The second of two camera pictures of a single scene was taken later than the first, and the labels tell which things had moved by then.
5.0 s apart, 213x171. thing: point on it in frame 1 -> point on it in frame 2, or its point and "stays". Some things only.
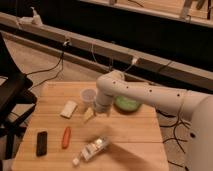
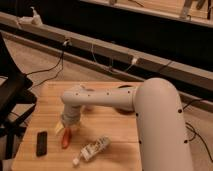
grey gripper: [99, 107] -> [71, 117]
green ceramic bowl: [125, 105] stays
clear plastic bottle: [90, 150] stays
